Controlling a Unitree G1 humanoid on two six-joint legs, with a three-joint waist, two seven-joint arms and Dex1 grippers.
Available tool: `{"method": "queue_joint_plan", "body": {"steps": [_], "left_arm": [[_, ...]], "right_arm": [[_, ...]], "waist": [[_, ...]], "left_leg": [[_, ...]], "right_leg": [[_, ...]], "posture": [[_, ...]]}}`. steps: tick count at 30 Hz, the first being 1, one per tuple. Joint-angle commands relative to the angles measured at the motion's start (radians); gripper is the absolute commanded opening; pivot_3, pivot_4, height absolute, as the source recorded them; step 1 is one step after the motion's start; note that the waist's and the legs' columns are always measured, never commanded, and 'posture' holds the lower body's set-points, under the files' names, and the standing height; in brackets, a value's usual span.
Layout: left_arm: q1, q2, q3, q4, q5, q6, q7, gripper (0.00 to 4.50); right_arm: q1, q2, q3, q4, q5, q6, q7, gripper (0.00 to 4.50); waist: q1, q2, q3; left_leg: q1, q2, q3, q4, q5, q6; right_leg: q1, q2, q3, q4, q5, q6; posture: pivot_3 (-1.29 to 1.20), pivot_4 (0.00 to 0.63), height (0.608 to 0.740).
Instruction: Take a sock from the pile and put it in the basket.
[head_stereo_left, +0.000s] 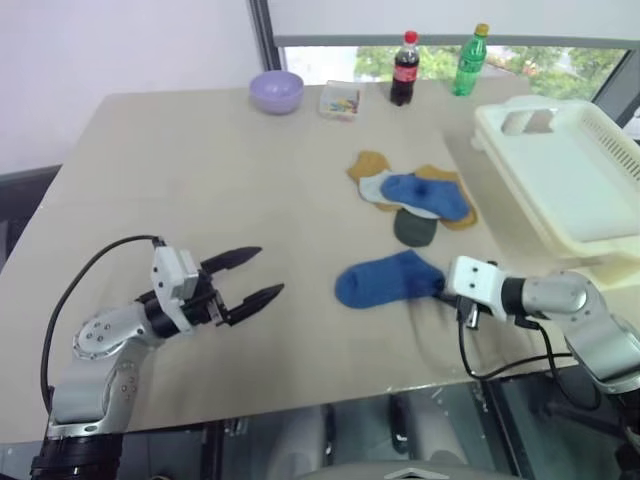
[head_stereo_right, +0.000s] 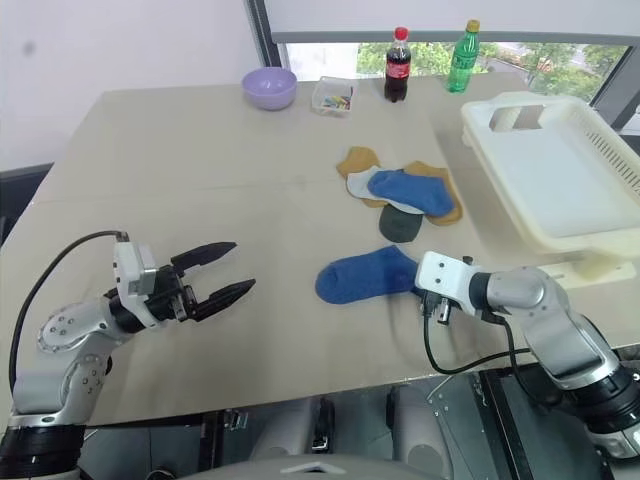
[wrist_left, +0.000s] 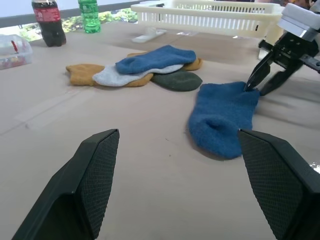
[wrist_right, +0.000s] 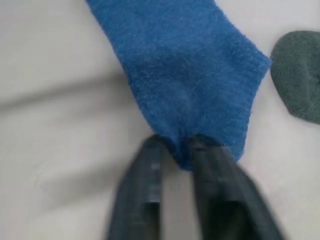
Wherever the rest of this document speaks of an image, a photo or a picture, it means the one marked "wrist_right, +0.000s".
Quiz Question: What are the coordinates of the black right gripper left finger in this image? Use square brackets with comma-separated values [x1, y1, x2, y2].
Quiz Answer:
[106, 134, 176, 240]

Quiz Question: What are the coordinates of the blue sock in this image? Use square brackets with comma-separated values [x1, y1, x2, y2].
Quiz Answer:
[84, 0, 273, 172]

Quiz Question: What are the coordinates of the dark green sock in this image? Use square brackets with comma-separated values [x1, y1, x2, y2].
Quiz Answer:
[270, 30, 320, 125]

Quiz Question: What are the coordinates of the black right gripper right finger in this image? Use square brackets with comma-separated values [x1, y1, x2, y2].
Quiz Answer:
[191, 134, 285, 240]

